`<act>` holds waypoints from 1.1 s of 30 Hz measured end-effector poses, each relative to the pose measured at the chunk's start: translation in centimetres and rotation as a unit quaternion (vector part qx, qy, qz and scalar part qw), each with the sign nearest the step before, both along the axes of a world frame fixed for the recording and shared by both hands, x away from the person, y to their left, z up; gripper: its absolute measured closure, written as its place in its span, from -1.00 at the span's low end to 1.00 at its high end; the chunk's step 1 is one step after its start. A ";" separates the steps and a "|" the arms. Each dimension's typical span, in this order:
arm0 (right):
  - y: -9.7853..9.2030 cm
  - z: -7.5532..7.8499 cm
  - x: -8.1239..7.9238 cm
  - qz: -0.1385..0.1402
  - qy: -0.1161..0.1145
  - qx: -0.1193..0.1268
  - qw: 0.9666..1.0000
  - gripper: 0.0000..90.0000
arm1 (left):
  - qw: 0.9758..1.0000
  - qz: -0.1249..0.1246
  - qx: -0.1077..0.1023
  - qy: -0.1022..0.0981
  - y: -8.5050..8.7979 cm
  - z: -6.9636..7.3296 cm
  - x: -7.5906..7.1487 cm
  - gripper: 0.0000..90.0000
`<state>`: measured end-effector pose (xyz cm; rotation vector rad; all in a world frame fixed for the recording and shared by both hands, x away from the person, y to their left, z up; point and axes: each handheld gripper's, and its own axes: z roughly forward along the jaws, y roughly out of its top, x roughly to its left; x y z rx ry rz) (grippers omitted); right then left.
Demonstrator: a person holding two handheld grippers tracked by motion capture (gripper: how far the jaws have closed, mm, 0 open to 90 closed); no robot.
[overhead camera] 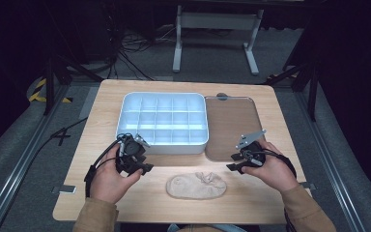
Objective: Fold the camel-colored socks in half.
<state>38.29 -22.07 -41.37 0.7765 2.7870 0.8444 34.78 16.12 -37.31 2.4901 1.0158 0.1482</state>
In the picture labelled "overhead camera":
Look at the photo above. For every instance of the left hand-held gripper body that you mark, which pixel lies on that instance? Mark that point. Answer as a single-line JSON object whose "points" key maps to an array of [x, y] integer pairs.
{"points": [[130, 149]]}

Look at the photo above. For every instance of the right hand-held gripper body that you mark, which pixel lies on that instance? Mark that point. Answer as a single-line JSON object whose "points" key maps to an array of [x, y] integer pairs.
{"points": [[253, 151]]}

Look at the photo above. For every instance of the white compartment storage box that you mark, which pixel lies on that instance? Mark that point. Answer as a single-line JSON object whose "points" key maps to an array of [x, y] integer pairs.
{"points": [[162, 122]]}

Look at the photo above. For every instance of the beige sock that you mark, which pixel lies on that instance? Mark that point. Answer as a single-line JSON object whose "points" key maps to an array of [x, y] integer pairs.
{"points": [[194, 187]]}

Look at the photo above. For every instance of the person's right hand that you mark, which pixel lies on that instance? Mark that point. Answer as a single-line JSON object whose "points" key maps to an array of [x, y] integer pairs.
{"points": [[272, 174]]}

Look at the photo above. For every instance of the person's left hand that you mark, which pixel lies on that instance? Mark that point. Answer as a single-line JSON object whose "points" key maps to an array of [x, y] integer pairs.
{"points": [[111, 180]]}

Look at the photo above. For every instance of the brown flat tray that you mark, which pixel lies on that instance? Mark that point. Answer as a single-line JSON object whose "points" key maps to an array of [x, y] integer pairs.
{"points": [[230, 125]]}

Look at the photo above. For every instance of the grey round table grommet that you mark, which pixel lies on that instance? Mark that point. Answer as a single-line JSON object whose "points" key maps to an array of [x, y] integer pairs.
{"points": [[222, 95]]}

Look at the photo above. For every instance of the person's blue jeans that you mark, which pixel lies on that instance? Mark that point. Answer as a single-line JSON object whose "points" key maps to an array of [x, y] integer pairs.
{"points": [[206, 228]]}

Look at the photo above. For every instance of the black metal stand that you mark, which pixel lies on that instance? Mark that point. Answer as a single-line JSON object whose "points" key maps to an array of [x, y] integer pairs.
{"points": [[50, 83], [312, 87]]}

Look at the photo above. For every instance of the yellow black hazard tape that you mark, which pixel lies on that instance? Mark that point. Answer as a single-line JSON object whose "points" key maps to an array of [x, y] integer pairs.
{"points": [[38, 93]]}

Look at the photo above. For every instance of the grey table bracket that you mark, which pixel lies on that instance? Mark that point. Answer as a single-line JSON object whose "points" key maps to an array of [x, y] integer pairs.
{"points": [[64, 189], [307, 185]]}

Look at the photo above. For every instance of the aluminium floor rail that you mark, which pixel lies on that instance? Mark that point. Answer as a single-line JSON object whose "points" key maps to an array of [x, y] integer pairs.
{"points": [[16, 167], [331, 167]]}

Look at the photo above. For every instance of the white metal stand frame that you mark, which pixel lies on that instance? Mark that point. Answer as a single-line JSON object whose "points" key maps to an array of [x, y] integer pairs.
{"points": [[217, 21]]}

